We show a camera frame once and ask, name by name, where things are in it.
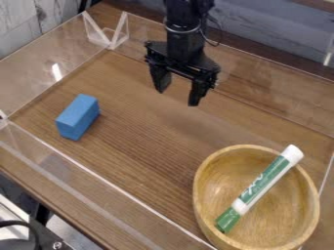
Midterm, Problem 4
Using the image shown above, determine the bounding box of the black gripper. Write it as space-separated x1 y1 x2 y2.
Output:
144 20 220 106

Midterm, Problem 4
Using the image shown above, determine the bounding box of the green and white marker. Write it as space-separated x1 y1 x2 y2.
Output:
215 145 305 233

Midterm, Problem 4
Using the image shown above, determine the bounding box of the brown wooden bowl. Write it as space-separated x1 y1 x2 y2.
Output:
192 145 319 250

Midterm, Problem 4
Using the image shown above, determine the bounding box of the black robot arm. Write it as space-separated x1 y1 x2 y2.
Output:
144 0 220 106

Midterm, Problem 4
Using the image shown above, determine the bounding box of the blue foam block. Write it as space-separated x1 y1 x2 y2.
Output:
55 94 100 141

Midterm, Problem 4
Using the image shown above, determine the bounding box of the clear acrylic corner bracket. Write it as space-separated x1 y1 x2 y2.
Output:
83 12 130 51

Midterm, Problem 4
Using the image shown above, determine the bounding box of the black cable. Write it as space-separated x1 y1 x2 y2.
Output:
0 220 47 250

